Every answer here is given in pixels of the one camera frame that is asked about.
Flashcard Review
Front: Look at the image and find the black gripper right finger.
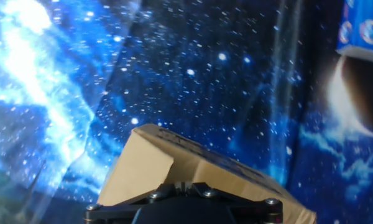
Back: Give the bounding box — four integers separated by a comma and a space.
183, 181, 283, 224

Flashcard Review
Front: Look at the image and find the blue galaxy print cloth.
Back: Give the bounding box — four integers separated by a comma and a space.
0, 0, 373, 224

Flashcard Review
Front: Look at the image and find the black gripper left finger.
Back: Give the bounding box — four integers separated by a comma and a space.
82, 181, 185, 224

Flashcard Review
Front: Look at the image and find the blue tissue pack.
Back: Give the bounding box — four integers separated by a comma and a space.
335, 0, 373, 65

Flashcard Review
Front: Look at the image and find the dark forest print cloth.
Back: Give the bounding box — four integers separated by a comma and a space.
0, 167, 97, 224

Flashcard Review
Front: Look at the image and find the brown cardboard box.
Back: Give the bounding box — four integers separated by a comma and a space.
97, 123, 317, 224

